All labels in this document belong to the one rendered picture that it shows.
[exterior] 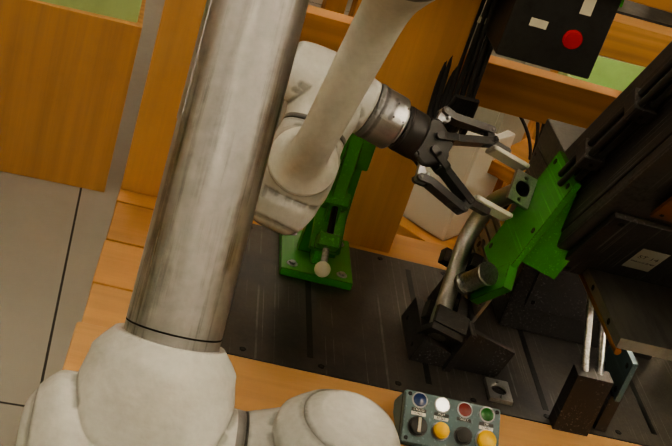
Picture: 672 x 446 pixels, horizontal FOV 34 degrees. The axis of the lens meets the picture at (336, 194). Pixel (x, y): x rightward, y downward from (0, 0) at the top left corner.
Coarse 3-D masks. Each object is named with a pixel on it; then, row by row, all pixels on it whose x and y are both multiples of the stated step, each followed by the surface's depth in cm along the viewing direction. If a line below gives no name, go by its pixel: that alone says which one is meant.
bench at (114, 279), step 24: (120, 192) 205; (120, 216) 197; (144, 216) 200; (120, 240) 190; (144, 240) 192; (408, 240) 222; (120, 264) 184; (432, 264) 216; (96, 288) 175; (120, 288) 178; (96, 312) 170; (120, 312) 172
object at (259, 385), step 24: (72, 336) 160; (96, 336) 161; (72, 360) 155; (240, 360) 166; (240, 384) 161; (264, 384) 163; (288, 384) 165; (312, 384) 166; (336, 384) 168; (360, 384) 170; (240, 408) 156; (264, 408) 158; (384, 408) 166; (504, 432) 170; (528, 432) 172; (552, 432) 174
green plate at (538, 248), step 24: (552, 168) 176; (552, 192) 172; (576, 192) 167; (528, 216) 175; (552, 216) 169; (504, 240) 179; (528, 240) 171; (552, 240) 172; (504, 264) 175; (528, 264) 174; (552, 264) 174
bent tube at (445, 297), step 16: (528, 176) 178; (496, 192) 182; (512, 192) 176; (528, 192) 178; (464, 224) 187; (480, 224) 186; (464, 240) 186; (464, 256) 185; (448, 272) 183; (448, 288) 182; (448, 304) 180; (432, 320) 179
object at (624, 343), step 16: (592, 272) 174; (592, 288) 172; (608, 288) 171; (624, 288) 173; (640, 288) 174; (656, 288) 176; (592, 304) 171; (608, 304) 166; (624, 304) 168; (640, 304) 170; (656, 304) 171; (608, 320) 163; (624, 320) 163; (640, 320) 165; (656, 320) 166; (608, 336) 162; (624, 336) 159; (640, 336) 160; (656, 336) 162; (640, 352) 160; (656, 352) 160
